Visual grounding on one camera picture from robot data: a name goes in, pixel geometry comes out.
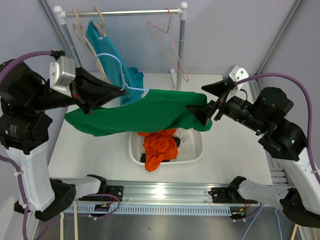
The white plastic basket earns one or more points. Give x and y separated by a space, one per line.
189 151

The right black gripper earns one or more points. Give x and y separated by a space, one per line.
219 89

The orange t shirt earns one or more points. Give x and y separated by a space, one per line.
159 146

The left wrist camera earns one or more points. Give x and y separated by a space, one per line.
62 73

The beige hanger on floor left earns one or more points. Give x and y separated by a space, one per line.
75 221

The light blue wire hanger floor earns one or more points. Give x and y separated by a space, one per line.
263 227

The beige hanger on floor right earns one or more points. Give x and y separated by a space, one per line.
304 233

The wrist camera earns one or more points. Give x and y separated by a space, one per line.
62 73
232 75

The dark green white t shirt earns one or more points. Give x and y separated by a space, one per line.
180 136

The beige hanger on floor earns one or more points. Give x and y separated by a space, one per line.
304 233
75 221

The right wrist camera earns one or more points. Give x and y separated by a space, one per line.
232 75

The beige wooden hanger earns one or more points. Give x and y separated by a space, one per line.
101 26
81 36

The metal clothes rack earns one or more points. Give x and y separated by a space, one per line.
178 73

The aluminium rail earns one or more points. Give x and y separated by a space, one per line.
159 198

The bright green t shirt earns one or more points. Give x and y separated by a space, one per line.
157 110

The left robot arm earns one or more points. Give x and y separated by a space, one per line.
25 96

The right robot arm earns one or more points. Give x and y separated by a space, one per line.
282 139

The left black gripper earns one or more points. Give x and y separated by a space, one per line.
87 82

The blue t shirt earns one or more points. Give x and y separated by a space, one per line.
114 65

